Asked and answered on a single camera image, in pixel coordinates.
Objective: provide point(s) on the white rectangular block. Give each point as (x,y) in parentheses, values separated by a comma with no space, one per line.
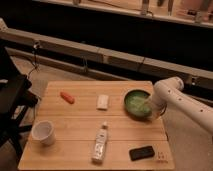
(102,102)

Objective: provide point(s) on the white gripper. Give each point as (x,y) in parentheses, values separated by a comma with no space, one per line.
(156,113)

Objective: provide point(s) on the clear plastic bottle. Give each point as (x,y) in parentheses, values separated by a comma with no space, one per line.
(100,144)

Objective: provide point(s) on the green ceramic bowl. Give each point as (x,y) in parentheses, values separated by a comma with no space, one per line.
(135,104)

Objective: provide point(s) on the black smartphone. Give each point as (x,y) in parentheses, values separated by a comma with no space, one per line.
(141,153)

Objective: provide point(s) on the white paper cup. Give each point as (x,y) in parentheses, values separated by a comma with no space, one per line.
(43,131)

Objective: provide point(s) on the orange carrot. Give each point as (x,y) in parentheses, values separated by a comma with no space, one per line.
(68,98)

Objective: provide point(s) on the black chair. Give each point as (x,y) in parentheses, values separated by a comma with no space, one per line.
(15,99)

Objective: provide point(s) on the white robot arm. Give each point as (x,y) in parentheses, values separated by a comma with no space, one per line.
(170,91)

